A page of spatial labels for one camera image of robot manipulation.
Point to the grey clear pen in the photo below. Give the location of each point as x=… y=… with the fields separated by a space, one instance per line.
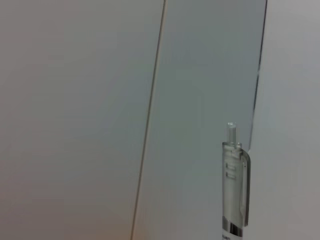
x=235 y=185

